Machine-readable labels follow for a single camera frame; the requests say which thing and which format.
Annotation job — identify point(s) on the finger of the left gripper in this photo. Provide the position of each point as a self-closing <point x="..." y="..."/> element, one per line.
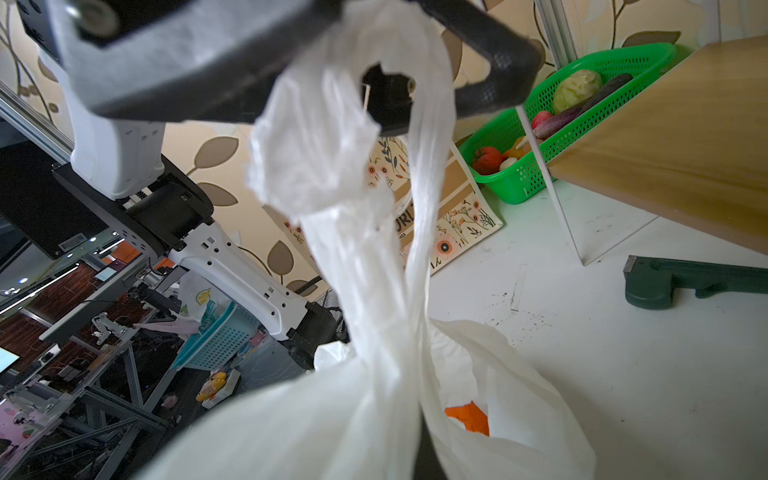
<point x="389" y="101"/>
<point x="514" y="61"/>

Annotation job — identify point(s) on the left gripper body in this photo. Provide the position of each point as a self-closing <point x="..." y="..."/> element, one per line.
<point x="174" y="61"/>

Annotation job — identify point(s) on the white plastic grocery bag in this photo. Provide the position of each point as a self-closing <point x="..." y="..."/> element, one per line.
<point x="363" y="411"/>

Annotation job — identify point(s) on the cream canvas tote bag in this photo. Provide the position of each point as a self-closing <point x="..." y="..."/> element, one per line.
<point x="464" y="217"/>

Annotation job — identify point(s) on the orange fruit large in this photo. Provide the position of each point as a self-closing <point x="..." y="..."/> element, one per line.
<point x="471" y="417"/>

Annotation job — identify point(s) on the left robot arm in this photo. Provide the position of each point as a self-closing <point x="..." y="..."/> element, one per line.
<point x="133" y="185"/>

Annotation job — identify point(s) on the left green basket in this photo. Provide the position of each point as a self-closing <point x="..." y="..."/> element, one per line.
<point x="624" y="72"/>

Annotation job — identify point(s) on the green cabbage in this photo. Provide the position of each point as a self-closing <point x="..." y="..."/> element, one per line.
<point x="575" y="90"/>

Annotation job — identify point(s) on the white wooden two-tier shelf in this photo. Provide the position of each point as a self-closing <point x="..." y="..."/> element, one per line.
<point x="691" y="148"/>

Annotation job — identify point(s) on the teal plastic basket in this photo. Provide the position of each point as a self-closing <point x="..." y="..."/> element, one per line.
<point x="219" y="342"/>

